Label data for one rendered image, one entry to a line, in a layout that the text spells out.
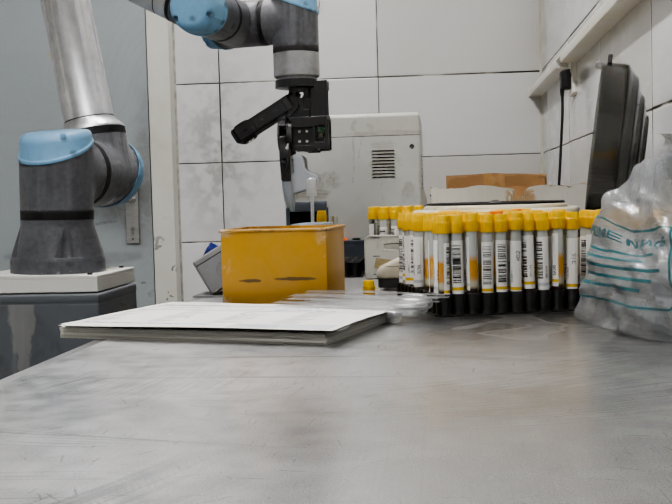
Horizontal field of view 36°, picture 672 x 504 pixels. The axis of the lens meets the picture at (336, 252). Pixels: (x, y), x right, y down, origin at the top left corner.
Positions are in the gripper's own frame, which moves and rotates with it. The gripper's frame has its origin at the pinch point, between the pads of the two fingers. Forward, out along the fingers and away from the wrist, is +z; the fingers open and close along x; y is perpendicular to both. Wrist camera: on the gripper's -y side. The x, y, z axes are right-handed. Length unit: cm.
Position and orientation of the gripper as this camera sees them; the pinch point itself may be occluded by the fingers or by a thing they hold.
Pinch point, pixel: (287, 203)
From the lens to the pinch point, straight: 171.9
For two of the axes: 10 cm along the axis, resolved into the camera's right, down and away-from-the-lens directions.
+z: 0.3, 10.0, 0.5
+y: 10.0, -0.2, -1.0
